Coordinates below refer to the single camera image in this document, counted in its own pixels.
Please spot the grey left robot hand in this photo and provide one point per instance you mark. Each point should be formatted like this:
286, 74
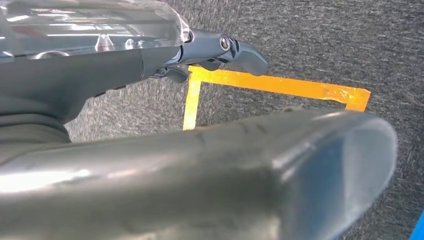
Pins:
198, 185

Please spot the blue metal shelf rack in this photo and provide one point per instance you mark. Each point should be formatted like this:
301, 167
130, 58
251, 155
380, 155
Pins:
419, 230

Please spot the yellow floor tape square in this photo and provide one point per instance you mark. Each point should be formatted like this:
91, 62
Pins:
265, 84

